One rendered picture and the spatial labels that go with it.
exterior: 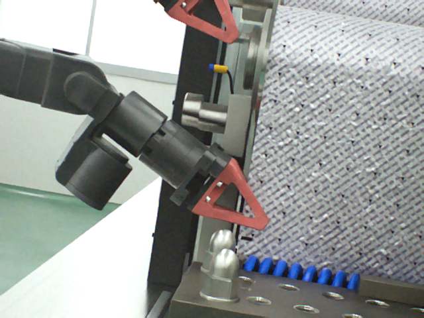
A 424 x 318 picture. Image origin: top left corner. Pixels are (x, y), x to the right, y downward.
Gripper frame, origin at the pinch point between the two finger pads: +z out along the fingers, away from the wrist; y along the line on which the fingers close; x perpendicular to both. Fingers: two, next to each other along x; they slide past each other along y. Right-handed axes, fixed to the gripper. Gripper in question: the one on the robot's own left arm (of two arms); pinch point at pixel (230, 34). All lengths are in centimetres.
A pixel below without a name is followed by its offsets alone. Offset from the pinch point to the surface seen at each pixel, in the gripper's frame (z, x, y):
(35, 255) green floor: -9, -199, -364
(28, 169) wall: -65, -232, -537
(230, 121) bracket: 7.2, -6.9, 0.1
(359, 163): 19.8, 1.2, 7.3
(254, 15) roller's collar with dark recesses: -1.0, 2.1, -22.7
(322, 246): 23.7, -7.7, 7.9
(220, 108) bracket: 5.3, -6.9, -1.4
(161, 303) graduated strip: 19.1, -33.4, -13.6
